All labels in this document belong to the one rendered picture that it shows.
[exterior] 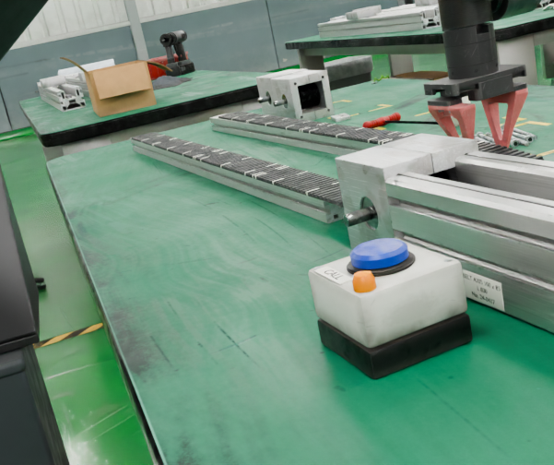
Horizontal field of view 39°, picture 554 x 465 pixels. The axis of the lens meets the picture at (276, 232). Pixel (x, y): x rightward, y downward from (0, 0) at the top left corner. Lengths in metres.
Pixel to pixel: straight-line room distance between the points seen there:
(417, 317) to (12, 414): 0.38
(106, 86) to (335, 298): 2.26
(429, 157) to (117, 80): 2.13
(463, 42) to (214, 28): 11.05
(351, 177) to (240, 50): 11.30
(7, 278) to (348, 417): 0.39
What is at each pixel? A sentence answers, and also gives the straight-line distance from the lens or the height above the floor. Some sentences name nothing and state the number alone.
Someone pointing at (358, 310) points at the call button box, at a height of 0.83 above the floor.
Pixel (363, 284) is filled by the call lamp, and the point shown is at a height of 0.85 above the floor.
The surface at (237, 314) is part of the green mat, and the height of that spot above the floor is 0.78.
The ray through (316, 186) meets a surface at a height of 0.81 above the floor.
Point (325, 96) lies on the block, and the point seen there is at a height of 0.82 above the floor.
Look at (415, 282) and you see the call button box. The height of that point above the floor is 0.84.
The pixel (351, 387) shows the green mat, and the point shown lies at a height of 0.78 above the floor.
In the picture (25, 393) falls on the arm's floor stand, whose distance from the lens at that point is 0.74.
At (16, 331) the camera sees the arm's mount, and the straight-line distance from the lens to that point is 0.74.
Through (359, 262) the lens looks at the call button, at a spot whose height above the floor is 0.85.
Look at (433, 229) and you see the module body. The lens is 0.64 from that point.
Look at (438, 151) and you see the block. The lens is 0.71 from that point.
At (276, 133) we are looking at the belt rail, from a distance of 1.48.
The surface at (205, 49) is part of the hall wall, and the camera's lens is 11.89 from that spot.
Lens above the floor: 1.02
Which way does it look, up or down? 16 degrees down
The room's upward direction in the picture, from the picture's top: 12 degrees counter-clockwise
